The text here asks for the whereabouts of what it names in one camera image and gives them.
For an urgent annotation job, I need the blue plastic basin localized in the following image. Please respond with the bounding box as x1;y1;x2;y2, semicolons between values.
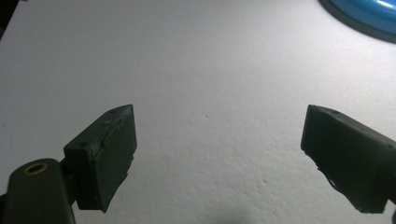
318;0;396;44

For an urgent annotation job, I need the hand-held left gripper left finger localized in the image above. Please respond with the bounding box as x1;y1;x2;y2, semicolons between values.
63;104;138;214

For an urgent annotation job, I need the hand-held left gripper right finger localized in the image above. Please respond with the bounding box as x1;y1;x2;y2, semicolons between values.
300;104;396;215

